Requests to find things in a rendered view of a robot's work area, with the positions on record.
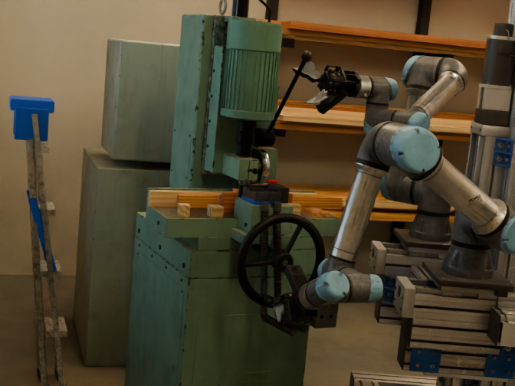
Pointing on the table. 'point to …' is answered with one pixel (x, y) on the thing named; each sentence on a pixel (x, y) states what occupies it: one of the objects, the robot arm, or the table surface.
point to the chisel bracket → (239, 167)
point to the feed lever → (267, 138)
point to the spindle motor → (251, 70)
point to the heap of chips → (316, 212)
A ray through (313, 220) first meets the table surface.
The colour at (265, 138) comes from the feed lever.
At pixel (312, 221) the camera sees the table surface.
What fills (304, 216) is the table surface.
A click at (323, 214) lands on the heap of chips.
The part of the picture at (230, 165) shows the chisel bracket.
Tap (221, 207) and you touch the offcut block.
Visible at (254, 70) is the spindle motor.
